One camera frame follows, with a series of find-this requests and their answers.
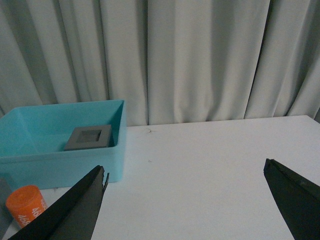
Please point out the gray block with round hole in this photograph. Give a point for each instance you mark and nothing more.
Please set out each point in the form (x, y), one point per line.
(5, 215)

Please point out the white pleated curtain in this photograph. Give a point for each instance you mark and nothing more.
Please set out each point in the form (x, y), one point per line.
(172, 61)

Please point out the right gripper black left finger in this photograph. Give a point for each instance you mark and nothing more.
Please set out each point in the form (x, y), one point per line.
(74, 215)

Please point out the orange cylinder part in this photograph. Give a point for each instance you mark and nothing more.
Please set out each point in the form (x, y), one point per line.
(26, 204)

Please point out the gray square frame part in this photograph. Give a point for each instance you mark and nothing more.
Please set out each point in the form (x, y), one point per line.
(90, 137)

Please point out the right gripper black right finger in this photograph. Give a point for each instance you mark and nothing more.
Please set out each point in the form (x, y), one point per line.
(297, 198)

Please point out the light blue plastic box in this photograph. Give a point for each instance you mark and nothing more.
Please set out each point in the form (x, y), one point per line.
(32, 141)

